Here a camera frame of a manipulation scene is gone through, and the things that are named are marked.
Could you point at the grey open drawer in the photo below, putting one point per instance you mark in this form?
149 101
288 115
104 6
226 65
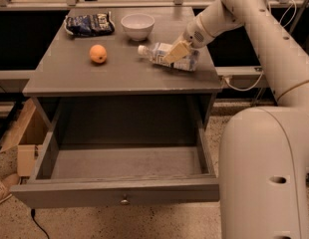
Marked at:
94 175

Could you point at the clear plastic water bottle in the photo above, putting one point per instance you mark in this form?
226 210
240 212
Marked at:
157 51

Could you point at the metal drawer knob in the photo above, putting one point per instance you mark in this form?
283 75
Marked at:
125 200

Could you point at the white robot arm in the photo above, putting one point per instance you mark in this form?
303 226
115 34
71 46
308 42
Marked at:
264 151

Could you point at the orange fruit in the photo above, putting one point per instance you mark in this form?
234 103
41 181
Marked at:
98 54

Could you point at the white ceramic bowl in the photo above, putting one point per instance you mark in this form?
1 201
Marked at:
138 26

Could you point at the blue snack bag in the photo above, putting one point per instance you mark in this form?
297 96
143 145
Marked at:
92 25

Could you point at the tan shoe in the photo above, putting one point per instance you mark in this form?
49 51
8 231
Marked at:
6 184

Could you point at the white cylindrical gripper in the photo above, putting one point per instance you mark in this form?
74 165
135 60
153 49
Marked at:
194 34

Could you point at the light wooden box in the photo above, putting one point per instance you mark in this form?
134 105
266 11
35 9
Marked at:
26 134

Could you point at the grey cabinet with counter top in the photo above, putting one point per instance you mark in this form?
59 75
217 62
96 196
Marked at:
125 100

